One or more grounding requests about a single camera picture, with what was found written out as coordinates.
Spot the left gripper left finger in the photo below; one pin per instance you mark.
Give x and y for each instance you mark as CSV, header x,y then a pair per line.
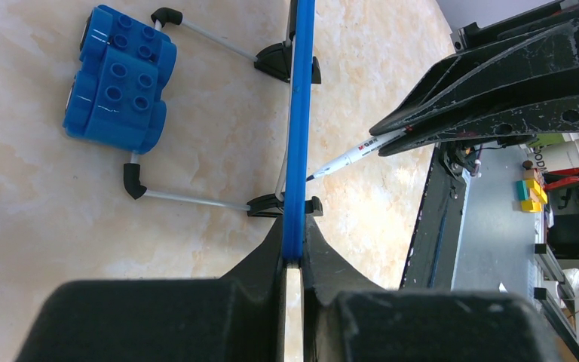
x,y
110,320

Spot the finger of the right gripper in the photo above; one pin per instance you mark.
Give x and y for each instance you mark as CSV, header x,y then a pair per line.
x,y
540,64
546,116

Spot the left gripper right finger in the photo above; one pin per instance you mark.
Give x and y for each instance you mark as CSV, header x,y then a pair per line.
x,y
347,317

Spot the blue framed whiteboard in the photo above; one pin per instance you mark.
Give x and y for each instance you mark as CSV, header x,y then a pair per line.
x,y
297,130

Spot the white whiteboard marker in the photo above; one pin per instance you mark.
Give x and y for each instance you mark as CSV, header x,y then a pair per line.
x,y
356,153

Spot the blue toy block behind whiteboard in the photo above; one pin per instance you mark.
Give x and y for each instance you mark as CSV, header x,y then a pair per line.
x,y
115,99

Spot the colourful toy blocks stack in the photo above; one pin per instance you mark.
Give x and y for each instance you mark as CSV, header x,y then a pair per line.
x,y
530,191

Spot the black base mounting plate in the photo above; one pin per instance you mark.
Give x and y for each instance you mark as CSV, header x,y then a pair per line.
x,y
436,236

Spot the red handled pliers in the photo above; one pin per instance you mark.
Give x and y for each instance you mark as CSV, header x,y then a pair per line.
x,y
561,180

